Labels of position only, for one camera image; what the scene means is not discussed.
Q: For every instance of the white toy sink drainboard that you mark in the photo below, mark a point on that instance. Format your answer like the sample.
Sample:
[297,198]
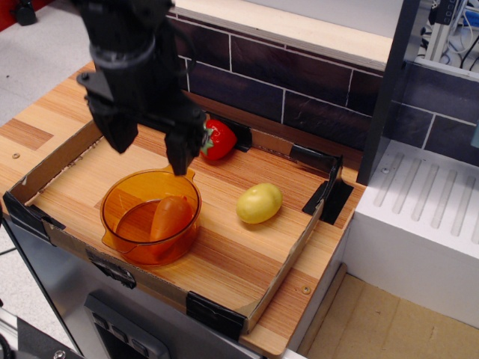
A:
[414,232]

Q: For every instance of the dark grey vertical post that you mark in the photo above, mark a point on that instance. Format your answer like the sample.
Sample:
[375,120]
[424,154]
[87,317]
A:
[404,50]

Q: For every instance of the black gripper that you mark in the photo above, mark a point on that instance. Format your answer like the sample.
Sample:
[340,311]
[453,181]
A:
[136,81]

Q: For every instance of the cardboard fence with black tape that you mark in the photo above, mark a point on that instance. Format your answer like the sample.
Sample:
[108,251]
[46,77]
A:
[239,244]

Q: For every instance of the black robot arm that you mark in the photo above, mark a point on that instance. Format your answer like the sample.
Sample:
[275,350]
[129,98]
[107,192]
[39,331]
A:
[130,19]

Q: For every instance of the orange transparent plastic pot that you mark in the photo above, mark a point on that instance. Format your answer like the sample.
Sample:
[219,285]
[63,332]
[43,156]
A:
[128,208]

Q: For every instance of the yellow toy potato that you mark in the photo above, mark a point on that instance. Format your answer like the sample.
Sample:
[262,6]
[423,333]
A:
[259,203]

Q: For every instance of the red toy strawberry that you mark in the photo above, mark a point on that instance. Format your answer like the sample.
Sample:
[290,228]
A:
[220,140]

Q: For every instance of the orange toy carrot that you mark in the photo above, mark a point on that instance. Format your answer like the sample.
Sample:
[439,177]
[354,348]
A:
[173,214]

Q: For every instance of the toy oven control panel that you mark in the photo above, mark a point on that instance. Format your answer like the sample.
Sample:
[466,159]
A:
[120,337]

